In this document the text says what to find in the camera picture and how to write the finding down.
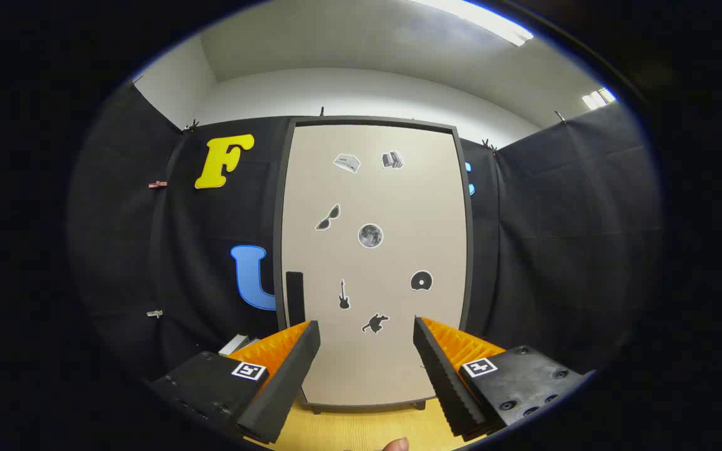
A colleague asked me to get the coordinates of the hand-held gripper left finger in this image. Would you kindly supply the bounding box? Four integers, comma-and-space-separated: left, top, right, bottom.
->
148, 320, 322, 445

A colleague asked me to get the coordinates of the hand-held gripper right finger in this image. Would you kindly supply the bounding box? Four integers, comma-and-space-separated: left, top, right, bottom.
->
412, 316, 590, 442

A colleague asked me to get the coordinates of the beige cabinet door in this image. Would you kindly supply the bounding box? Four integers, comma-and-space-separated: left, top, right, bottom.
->
281, 123, 468, 407

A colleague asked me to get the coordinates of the green book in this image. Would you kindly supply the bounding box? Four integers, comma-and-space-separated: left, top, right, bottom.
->
219, 334, 250, 358

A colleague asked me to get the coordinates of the black backdrop cloth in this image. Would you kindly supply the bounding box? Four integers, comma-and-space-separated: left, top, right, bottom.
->
66, 81, 662, 383

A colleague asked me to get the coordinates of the grey cabinet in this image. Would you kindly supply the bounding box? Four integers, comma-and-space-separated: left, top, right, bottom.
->
273, 115, 476, 415

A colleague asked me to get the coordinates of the ceiling light panel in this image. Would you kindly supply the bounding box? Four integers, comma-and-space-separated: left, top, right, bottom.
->
411, 0, 534, 48
582, 88, 616, 111

